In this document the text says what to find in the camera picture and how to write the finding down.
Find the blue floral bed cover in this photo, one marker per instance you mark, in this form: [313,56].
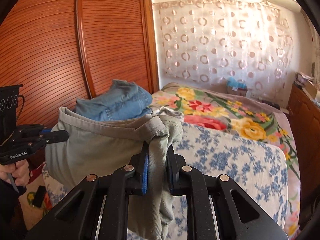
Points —
[102,147]

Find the colourful flower blanket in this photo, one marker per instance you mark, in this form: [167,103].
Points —
[237,124]

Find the circle pattern sheer curtain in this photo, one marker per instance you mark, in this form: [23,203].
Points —
[210,41]

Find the person's left hand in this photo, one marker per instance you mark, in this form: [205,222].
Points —
[18,170]

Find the bottom folded blue jeans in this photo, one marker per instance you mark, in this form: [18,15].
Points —
[146,111]

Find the wooden sideboard cabinet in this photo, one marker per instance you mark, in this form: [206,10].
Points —
[304,122]

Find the wooden slatted wardrobe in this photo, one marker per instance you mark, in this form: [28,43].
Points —
[61,50]

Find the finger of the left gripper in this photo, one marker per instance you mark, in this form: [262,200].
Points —
[55,137]
[46,130]

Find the beige side curtain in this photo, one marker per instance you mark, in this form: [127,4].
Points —
[315,48]

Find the folded blue jeans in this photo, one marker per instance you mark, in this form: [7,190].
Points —
[146,111]
[122,111]

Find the grey-green pants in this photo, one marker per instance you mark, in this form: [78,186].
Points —
[101,147]

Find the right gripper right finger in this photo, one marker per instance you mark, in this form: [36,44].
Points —
[181,177]

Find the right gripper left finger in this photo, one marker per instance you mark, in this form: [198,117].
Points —
[134,176]

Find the cardboard box on sideboard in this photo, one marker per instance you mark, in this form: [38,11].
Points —
[312,90]

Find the stack of papers on sideboard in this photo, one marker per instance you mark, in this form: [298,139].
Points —
[303,81]

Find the middle folded blue jeans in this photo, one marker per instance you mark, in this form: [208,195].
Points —
[122,111]

